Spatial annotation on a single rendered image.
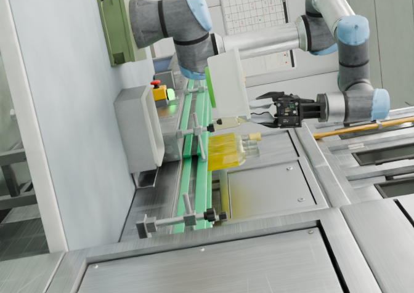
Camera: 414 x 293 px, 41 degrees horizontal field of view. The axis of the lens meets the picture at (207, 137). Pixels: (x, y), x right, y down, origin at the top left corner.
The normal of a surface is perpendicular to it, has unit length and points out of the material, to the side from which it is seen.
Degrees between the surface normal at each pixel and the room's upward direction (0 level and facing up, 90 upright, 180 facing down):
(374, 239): 90
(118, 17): 90
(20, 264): 90
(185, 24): 92
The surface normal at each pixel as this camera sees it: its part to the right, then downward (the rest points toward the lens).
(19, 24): 0.98, -0.18
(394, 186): -0.18, -0.94
